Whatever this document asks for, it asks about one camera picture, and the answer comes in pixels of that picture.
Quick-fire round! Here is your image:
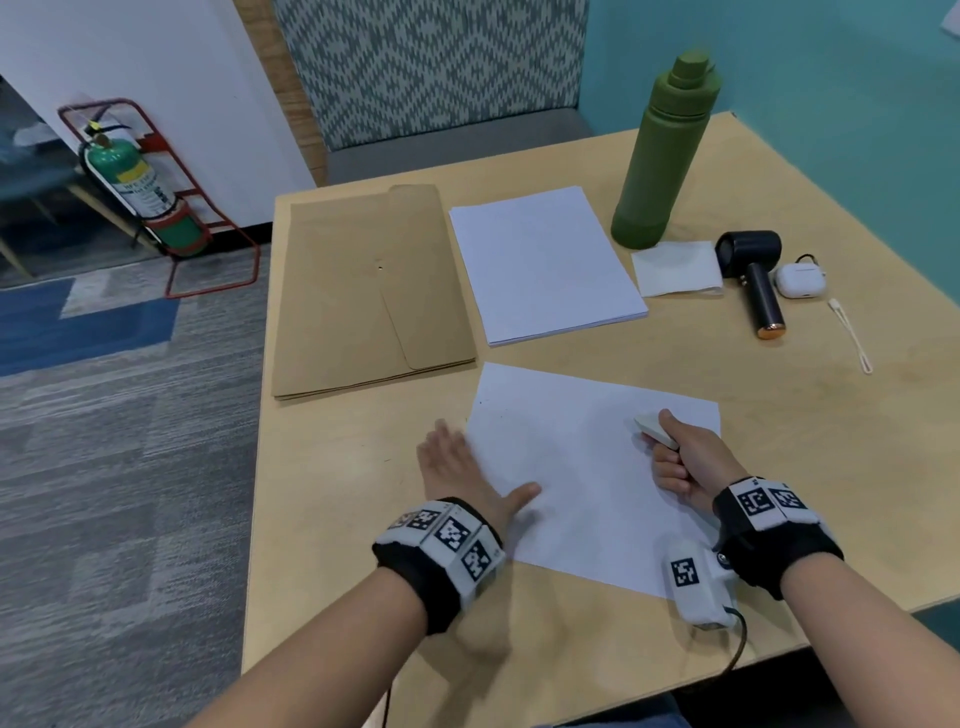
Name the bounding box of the single white paper sheet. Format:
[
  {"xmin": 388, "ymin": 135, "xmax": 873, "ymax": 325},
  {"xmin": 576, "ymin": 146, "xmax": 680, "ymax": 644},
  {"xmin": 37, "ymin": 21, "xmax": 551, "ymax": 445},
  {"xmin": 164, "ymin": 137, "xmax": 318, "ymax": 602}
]
[{"xmin": 465, "ymin": 362, "xmax": 723, "ymax": 601}]

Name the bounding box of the white strap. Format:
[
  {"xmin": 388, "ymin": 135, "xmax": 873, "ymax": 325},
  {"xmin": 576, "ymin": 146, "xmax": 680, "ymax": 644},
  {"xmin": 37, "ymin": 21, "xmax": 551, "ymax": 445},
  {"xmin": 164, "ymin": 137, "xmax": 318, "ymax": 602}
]
[{"xmin": 828, "ymin": 298, "xmax": 873, "ymax": 375}]

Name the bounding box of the white eraser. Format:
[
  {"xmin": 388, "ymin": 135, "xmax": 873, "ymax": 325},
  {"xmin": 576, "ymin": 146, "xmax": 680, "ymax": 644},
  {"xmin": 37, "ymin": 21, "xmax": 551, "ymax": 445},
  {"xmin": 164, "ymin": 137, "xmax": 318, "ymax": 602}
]
[{"xmin": 633, "ymin": 414, "xmax": 681, "ymax": 451}]

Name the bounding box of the patterned grey upholstered bench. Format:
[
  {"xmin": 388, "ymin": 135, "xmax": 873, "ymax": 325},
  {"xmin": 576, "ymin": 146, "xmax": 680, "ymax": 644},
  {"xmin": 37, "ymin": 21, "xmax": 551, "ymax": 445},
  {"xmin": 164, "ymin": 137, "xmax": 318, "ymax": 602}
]
[{"xmin": 271, "ymin": 0, "xmax": 594, "ymax": 187}]

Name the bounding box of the person's left hand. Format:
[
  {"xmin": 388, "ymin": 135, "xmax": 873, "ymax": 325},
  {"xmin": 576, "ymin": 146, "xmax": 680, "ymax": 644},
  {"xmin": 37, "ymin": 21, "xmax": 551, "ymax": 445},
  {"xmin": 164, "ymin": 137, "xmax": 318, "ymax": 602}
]
[{"xmin": 416, "ymin": 418, "xmax": 543, "ymax": 530}]

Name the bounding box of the red metal extinguisher stand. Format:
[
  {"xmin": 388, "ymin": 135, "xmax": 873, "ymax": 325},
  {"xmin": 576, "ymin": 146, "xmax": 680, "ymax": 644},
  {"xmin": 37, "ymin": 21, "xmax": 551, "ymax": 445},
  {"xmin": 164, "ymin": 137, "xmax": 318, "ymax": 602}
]
[{"xmin": 58, "ymin": 97, "xmax": 262, "ymax": 300}]

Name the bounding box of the black handheld fan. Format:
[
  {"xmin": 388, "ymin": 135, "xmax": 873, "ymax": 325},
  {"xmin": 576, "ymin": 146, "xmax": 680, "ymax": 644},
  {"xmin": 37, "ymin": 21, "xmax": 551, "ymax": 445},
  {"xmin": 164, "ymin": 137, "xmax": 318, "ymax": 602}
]
[{"xmin": 714, "ymin": 230, "xmax": 787, "ymax": 343}]

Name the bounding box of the person's left forearm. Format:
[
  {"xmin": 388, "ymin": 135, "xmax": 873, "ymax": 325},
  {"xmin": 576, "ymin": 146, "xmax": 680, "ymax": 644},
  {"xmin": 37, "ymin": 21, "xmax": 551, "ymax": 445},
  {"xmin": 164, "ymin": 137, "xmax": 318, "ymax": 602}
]
[{"xmin": 187, "ymin": 568, "xmax": 430, "ymax": 728}]

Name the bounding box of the white paper napkin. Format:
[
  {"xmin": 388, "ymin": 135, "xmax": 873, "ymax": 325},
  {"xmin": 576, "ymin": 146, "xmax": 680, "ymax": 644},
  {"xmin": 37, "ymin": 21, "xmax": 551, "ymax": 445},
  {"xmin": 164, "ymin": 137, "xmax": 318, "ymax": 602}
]
[{"xmin": 631, "ymin": 240, "xmax": 725, "ymax": 299}]

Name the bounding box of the black right wristband with markers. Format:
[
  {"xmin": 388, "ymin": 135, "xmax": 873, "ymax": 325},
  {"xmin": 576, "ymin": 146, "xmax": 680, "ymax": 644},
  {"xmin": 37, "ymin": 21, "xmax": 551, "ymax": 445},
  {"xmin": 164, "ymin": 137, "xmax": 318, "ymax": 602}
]
[{"xmin": 711, "ymin": 476, "xmax": 845, "ymax": 601}]

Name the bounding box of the green water bottle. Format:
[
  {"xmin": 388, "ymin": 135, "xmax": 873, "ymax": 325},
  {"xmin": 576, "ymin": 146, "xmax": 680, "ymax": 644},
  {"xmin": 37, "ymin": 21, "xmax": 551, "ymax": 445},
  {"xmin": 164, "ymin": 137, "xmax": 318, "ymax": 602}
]
[{"xmin": 610, "ymin": 51, "xmax": 723, "ymax": 250}]

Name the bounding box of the person's right forearm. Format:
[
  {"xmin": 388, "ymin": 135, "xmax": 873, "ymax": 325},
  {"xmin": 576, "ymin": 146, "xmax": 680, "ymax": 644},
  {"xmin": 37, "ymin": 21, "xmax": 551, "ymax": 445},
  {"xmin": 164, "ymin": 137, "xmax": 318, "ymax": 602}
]
[{"xmin": 780, "ymin": 558, "xmax": 960, "ymax": 728}]

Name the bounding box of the black camera cable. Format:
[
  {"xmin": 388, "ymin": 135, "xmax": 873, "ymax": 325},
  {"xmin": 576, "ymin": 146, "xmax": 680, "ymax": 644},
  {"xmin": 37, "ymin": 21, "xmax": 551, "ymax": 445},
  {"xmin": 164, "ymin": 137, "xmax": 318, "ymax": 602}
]
[{"xmin": 686, "ymin": 606, "xmax": 751, "ymax": 676}]

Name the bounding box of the black wristband with markers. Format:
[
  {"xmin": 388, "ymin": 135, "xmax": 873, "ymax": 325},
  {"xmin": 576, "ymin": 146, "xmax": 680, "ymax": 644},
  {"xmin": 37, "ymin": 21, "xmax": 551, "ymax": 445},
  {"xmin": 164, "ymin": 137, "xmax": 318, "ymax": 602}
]
[
  {"xmin": 372, "ymin": 496, "xmax": 505, "ymax": 637},
  {"xmin": 711, "ymin": 476, "xmax": 845, "ymax": 601}
]

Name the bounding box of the white earbuds case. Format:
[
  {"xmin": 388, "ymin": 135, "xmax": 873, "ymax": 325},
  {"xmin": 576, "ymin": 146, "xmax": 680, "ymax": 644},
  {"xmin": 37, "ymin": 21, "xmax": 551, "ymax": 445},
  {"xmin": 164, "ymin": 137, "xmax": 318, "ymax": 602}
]
[{"xmin": 774, "ymin": 255, "xmax": 826, "ymax": 301}]

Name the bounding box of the black left wristband with markers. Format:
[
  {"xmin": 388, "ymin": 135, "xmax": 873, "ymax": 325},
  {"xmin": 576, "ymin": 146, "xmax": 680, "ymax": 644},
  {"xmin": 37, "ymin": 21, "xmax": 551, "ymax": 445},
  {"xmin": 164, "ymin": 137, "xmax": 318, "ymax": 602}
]
[{"xmin": 372, "ymin": 496, "xmax": 505, "ymax": 637}]

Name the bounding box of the brown paper envelope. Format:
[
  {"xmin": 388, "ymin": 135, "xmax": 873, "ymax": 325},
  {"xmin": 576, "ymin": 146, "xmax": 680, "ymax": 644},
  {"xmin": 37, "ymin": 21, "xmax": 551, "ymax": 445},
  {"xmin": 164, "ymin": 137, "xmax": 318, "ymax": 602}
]
[{"xmin": 271, "ymin": 183, "xmax": 478, "ymax": 401}]

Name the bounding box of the green fire extinguisher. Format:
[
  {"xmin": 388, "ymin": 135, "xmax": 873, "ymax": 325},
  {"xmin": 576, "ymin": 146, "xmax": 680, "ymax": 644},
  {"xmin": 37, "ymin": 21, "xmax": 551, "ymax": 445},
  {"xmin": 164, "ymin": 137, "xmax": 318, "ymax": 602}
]
[{"xmin": 81, "ymin": 120, "xmax": 213, "ymax": 260}]

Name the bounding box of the stack of white paper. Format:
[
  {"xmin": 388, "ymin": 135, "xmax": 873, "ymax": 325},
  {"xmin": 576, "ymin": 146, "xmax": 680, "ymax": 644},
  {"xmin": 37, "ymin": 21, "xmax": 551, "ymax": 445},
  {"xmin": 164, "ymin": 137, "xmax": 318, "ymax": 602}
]
[{"xmin": 448, "ymin": 186, "xmax": 650, "ymax": 348}]

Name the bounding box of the blue chair with wooden legs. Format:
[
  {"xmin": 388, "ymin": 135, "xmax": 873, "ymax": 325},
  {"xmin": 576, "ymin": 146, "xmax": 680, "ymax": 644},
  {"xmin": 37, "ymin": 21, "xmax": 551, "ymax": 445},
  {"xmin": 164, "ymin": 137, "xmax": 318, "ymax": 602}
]
[{"xmin": 0, "ymin": 123, "xmax": 102, "ymax": 280}]

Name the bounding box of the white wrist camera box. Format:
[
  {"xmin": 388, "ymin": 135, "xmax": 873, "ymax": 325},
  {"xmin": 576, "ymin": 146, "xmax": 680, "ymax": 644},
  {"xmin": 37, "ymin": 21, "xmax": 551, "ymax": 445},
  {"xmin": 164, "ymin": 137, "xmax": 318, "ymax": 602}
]
[{"xmin": 661, "ymin": 536, "xmax": 740, "ymax": 630}]

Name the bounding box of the person's right hand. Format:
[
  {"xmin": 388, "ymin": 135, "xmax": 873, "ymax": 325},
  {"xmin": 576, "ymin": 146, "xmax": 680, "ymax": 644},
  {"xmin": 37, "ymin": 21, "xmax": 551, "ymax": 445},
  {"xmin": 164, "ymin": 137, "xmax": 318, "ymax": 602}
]
[{"xmin": 651, "ymin": 408, "xmax": 744, "ymax": 519}]

